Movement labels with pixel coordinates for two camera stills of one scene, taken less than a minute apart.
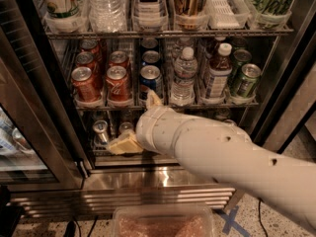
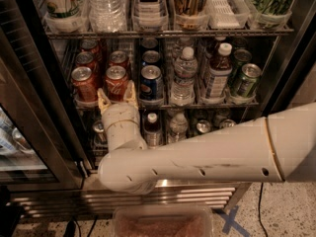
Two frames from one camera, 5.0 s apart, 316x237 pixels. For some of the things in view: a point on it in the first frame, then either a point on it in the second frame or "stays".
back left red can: x=92 y=45 stays
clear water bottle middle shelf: x=185 y=69 stays
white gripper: x=148 y=126 -> x=118 y=113
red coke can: x=118 y=87 stays
